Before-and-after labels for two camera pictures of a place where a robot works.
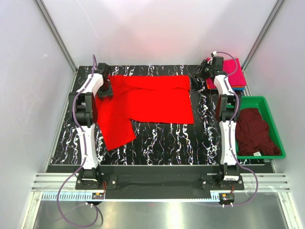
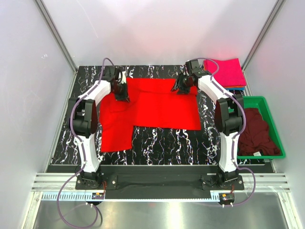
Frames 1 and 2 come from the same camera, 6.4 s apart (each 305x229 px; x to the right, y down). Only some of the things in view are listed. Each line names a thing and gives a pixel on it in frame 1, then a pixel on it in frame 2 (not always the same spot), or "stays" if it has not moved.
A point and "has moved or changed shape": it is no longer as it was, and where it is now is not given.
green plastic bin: [259, 102] stays
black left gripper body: [106, 91] → [121, 93]
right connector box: [227, 198] stays
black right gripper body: [203, 69] → [182, 84]
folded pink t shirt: [234, 73] stays
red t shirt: [153, 98] has moved or changed shape
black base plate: [159, 182] stays
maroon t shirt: [251, 134] stays
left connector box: [97, 196] stays
